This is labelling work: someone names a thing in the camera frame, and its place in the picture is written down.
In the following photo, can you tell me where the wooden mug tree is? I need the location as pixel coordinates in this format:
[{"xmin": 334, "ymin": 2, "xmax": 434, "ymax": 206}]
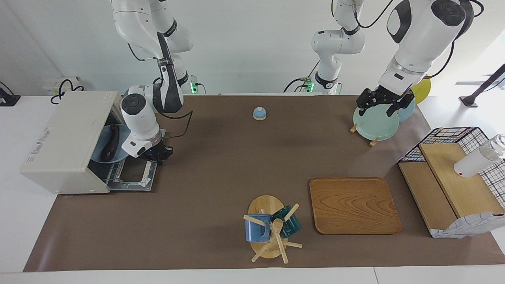
[{"xmin": 243, "ymin": 195, "xmax": 303, "ymax": 264}]

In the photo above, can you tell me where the black wire basket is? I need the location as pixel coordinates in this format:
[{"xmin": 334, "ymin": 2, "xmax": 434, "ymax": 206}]
[{"xmin": 398, "ymin": 127, "xmax": 505, "ymax": 209}]

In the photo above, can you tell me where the large brown table mat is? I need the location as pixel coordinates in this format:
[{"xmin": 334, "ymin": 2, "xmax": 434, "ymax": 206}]
[{"xmin": 23, "ymin": 95, "xmax": 505, "ymax": 272}]

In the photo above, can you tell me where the light blue round plate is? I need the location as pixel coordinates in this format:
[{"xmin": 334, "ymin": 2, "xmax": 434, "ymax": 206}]
[{"xmin": 91, "ymin": 124, "xmax": 133, "ymax": 163}]

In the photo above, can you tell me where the white cup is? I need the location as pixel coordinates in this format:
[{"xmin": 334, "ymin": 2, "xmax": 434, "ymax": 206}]
[{"xmin": 454, "ymin": 146, "xmax": 501, "ymax": 178}]

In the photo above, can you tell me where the black left base cable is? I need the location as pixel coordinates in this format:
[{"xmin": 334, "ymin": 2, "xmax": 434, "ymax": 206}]
[{"xmin": 283, "ymin": 59, "xmax": 321, "ymax": 93}]

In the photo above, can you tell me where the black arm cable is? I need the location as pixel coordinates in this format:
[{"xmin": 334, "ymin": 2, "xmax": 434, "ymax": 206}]
[
  {"xmin": 127, "ymin": 41, "xmax": 194, "ymax": 139},
  {"xmin": 353, "ymin": 0, "xmax": 485, "ymax": 79}
]

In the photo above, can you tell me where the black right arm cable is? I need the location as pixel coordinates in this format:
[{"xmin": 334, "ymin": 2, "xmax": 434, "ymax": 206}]
[{"xmin": 127, "ymin": 41, "xmax": 194, "ymax": 139}]

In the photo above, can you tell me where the light green plate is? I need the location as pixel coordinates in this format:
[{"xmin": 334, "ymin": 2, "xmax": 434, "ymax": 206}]
[{"xmin": 353, "ymin": 105, "xmax": 400, "ymax": 141}]

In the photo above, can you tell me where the white power strip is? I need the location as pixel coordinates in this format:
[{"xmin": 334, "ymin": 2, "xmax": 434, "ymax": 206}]
[{"xmin": 41, "ymin": 77, "xmax": 65, "ymax": 94}]

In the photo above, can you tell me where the beige toaster oven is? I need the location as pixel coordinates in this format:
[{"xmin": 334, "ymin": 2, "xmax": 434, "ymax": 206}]
[{"xmin": 20, "ymin": 92, "xmax": 131, "ymax": 194}]

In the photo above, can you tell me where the dark green mug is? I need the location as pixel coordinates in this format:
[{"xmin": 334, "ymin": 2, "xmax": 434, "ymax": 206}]
[{"xmin": 271, "ymin": 205, "xmax": 302, "ymax": 238}]

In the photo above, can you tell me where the wooden serving tray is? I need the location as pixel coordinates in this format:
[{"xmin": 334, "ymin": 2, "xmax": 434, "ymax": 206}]
[{"xmin": 309, "ymin": 177, "xmax": 402, "ymax": 235}]

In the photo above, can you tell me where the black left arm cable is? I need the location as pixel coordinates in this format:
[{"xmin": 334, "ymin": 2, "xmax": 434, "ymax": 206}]
[{"xmin": 353, "ymin": 0, "xmax": 485, "ymax": 79}]

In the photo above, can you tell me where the metal oven wire rack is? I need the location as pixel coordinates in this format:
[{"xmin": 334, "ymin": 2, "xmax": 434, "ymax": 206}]
[{"xmin": 89, "ymin": 158, "xmax": 123, "ymax": 184}]

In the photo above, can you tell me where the blue mug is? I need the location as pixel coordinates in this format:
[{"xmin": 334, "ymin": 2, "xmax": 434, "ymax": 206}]
[{"xmin": 245, "ymin": 213, "xmax": 273, "ymax": 243}]

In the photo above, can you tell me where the yellow plate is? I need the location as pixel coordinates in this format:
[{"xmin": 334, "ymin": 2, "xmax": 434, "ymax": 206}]
[{"xmin": 412, "ymin": 77, "xmax": 431, "ymax": 105}]

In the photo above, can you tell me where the dark purple eggplant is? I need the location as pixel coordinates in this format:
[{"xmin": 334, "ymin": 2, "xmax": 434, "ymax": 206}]
[{"xmin": 100, "ymin": 125, "xmax": 120, "ymax": 162}]

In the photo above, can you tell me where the wooden two-tier shelf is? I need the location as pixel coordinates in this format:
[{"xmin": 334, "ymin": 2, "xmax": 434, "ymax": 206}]
[{"xmin": 398, "ymin": 143, "xmax": 505, "ymax": 237}]

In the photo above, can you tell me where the black power strip cable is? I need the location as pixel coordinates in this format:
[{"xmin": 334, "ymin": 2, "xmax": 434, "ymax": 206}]
[{"xmin": 50, "ymin": 78, "xmax": 84, "ymax": 105}]

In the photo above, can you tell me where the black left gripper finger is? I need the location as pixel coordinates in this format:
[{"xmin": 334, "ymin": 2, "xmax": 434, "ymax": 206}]
[
  {"xmin": 356, "ymin": 89, "xmax": 376, "ymax": 117},
  {"xmin": 387, "ymin": 92, "xmax": 415, "ymax": 117}
]

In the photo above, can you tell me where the clear glass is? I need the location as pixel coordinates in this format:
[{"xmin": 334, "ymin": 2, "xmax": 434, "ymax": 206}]
[{"xmin": 487, "ymin": 134, "xmax": 505, "ymax": 158}]

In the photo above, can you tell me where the wire and wood shelf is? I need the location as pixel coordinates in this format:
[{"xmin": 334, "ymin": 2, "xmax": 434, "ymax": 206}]
[{"xmin": 431, "ymin": 212, "xmax": 505, "ymax": 239}]

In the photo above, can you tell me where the wooden plate rack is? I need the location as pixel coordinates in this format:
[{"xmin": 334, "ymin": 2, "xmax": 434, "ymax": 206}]
[{"xmin": 350, "ymin": 123, "xmax": 379, "ymax": 147}]

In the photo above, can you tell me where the black bracket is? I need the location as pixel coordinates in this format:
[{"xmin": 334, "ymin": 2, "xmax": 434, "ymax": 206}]
[{"xmin": 0, "ymin": 82, "xmax": 21, "ymax": 107}]

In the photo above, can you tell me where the glass oven door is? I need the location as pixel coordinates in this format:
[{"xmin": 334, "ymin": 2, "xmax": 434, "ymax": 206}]
[{"xmin": 106, "ymin": 158, "xmax": 158, "ymax": 192}]

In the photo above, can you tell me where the black stand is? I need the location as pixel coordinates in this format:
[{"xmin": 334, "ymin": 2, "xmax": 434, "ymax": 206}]
[{"xmin": 460, "ymin": 63, "xmax": 505, "ymax": 108}]

